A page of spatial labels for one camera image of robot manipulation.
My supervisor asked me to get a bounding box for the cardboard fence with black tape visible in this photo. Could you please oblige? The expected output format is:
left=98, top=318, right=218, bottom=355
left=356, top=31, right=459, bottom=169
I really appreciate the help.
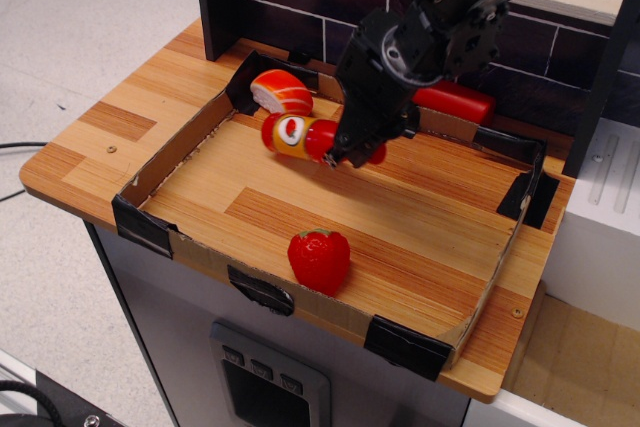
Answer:
left=113, top=48, right=558, bottom=390

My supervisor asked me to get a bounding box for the salmon nigiri sushi toy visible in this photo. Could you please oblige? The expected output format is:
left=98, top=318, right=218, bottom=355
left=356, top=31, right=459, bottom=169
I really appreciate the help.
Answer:
left=250, top=69, right=313, bottom=116

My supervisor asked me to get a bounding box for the red hot sauce bottle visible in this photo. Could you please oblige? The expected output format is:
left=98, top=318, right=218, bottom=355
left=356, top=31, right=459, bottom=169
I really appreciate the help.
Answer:
left=260, top=113, right=388, bottom=167

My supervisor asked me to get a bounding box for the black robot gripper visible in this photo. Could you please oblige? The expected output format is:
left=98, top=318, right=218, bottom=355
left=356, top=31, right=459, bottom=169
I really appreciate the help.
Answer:
left=322, top=9, right=443, bottom=168

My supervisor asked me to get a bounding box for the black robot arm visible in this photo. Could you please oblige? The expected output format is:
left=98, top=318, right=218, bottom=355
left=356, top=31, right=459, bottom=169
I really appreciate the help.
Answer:
left=323, top=0, right=510, bottom=167

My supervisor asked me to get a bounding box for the white toy sink unit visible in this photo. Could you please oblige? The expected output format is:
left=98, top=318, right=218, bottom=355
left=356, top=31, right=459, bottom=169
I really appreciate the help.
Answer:
left=543, top=119, right=639, bottom=330

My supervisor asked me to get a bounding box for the black cable on floor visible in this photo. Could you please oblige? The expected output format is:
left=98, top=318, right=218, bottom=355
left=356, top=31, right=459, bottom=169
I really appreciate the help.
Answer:
left=0, top=141, right=50, bottom=204

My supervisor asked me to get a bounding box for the red toy strawberry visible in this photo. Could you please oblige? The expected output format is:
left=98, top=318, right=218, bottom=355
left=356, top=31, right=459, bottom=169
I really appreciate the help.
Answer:
left=287, top=229, right=351, bottom=297

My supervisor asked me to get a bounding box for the grey oven control panel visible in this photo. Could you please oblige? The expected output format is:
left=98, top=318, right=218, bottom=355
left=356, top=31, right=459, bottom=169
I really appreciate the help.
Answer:
left=209, top=322, right=332, bottom=427

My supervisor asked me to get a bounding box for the black cable bottom left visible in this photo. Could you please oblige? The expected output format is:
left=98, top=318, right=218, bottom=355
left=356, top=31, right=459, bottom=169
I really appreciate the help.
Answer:
left=0, top=379, right=64, bottom=427

